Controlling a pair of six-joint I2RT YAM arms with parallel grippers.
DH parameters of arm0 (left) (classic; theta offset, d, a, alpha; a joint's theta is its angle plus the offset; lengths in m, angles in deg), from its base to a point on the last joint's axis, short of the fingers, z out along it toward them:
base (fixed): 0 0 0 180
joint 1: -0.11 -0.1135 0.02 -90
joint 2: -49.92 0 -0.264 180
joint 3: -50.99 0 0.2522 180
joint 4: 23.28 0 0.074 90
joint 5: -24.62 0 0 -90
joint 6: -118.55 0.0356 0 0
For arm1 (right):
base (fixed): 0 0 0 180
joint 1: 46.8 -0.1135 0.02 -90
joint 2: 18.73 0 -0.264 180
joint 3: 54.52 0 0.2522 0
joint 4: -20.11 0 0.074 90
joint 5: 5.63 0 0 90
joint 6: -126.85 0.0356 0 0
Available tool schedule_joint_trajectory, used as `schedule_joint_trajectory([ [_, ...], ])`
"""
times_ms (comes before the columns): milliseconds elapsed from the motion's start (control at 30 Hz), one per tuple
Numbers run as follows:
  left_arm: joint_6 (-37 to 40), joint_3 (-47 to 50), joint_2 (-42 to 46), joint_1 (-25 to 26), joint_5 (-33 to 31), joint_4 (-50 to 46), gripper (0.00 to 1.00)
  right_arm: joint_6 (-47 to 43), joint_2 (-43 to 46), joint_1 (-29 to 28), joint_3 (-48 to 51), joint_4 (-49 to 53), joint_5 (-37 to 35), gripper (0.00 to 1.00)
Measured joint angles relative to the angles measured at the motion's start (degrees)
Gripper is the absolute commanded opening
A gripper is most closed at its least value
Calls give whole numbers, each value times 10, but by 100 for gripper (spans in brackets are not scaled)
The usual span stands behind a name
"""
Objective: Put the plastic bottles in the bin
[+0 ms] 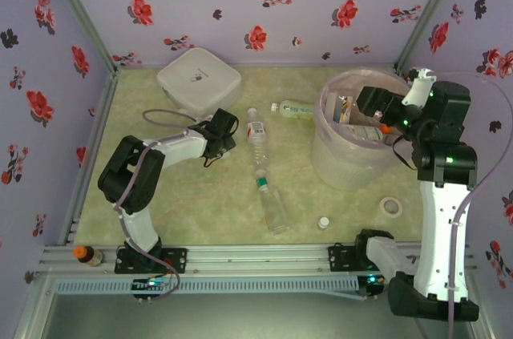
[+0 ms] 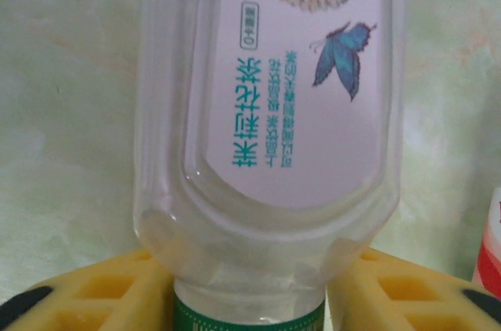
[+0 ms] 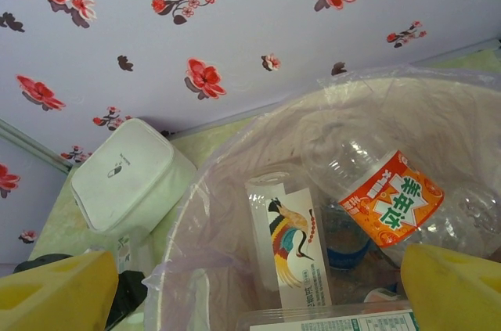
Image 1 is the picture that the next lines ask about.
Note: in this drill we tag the ribbed bottle red white label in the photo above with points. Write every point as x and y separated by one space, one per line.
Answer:
256 129

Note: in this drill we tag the pale yellow bottle white cap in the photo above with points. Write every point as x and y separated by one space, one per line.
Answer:
296 110

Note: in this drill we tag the white ribbed waste bin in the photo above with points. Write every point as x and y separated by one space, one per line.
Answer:
344 174

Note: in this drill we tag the large clear bottle green cap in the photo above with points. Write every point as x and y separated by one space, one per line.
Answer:
274 211

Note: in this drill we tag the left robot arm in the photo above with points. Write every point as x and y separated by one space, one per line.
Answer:
128 170

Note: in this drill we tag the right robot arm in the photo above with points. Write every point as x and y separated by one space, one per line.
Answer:
441 235

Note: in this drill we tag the pink plastic bin liner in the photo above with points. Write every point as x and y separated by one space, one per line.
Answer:
340 142

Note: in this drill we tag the white lidded storage box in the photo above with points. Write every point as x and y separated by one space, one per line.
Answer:
198 78

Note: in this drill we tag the tape roll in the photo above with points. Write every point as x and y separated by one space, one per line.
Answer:
390 207

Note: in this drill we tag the small white capped vial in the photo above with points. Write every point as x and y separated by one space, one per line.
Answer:
324 223

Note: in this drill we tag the small circuit board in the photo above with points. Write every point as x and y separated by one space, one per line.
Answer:
372 279
150 283

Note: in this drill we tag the brown bottle orange cap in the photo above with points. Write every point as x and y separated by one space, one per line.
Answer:
90 256

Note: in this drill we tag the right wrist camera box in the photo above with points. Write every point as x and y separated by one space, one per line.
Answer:
418 86

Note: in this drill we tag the aluminium frame post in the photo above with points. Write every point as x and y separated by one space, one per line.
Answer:
429 10
80 10

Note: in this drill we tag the aluminium side rail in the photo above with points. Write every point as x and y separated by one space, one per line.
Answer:
102 106

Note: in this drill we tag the aluminium mounting rail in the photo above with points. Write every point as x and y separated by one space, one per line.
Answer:
256 261

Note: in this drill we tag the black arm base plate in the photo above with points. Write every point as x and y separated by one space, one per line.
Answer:
176 261
340 259

